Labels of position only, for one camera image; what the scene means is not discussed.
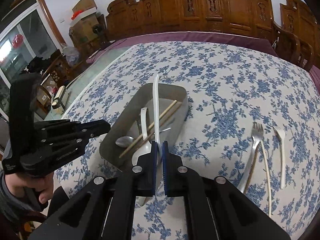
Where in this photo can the left hand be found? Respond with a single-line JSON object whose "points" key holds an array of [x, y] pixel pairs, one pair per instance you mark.
{"points": [[17, 182]]}

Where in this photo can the cardboard box stack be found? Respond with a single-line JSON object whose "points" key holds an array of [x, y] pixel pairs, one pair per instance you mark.
{"points": [[87, 29]]}

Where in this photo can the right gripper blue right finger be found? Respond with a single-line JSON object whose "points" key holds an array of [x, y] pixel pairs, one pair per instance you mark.
{"points": [[173, 180]]}

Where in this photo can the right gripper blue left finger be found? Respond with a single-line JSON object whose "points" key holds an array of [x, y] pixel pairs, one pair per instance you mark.
{"points": [[146, 179]]}

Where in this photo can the smiley steel spoon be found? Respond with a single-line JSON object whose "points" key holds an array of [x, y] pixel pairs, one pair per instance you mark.
{"points": [[152, 129]]}

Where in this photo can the carved wooden sofa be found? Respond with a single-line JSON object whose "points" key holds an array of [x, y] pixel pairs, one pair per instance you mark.
{"points": [[252, 18]]}

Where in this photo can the wooden chair at left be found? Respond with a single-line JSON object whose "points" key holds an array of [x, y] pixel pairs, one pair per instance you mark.
{"points": [[55, 72]]}

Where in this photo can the grey metal tray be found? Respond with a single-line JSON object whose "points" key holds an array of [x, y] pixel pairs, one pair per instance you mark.
{"points": [[138, 116]]}

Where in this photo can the cream white chopstick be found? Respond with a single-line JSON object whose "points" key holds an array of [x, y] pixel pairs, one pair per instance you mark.
{"points": [[268, 181]]}

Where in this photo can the carved wooden armchair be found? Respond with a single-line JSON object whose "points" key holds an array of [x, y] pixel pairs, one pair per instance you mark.
{"points": [[297, 18]]}

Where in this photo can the glass door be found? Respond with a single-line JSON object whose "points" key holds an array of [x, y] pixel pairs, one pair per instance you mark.
{"points": [[26, 34]]}

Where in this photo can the white plastic fork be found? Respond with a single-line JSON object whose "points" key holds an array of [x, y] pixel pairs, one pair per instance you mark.
{"points": [[281, 135]]}

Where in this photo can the steel fork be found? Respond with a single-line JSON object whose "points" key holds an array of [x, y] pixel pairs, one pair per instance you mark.
{"points": [[257, 136]]}

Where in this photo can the light bamboo chopstick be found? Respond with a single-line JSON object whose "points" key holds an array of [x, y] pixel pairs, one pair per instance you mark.
{"points": [[149, 127]]}

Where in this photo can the blue floral tablecloth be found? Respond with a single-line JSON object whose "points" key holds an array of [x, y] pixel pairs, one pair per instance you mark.
{"points": [[228, 88]]}

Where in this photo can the purple armchair cushion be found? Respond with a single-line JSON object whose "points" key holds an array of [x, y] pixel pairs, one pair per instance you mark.
{"points": [[315, 75]]}

